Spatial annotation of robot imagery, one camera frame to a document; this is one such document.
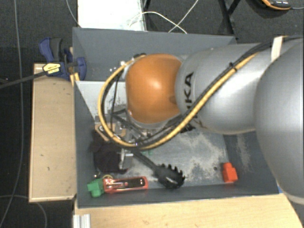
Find black slotted pasta spoon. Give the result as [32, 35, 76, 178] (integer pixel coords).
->
[132, 150, 186, 190]

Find tan wooden block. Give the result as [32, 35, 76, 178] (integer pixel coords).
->
[95, 123, 127, 142]

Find pale wood board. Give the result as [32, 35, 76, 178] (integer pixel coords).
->
[28, 63, 77, 203]

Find orange-red toy block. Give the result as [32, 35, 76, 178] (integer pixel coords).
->
[221, 162, 238, 183]

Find red hand tool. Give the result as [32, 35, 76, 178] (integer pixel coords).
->
[102, 176, 149, 194]

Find green toy block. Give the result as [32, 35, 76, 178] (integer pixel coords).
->
[86, 178, 105, 198]

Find grey metal bin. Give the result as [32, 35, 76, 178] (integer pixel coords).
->
[72, 27, 280, 209]

